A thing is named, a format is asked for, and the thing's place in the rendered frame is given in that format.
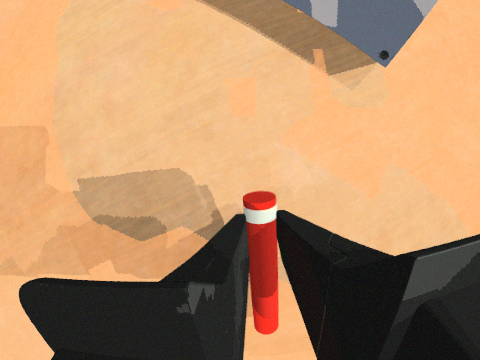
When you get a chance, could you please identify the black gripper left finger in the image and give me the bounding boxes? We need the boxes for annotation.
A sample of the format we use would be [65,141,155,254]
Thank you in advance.
[19,213,251,360]

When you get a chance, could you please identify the red peg with white band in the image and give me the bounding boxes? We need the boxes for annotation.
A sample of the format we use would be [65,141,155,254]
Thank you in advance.
[243,191,279,335]

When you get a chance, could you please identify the grey sloped panel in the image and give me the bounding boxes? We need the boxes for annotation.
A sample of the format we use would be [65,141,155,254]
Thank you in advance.
[283,0,437,68]

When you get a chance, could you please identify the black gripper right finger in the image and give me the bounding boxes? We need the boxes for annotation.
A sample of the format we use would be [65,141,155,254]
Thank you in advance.
[276,209,480,360]

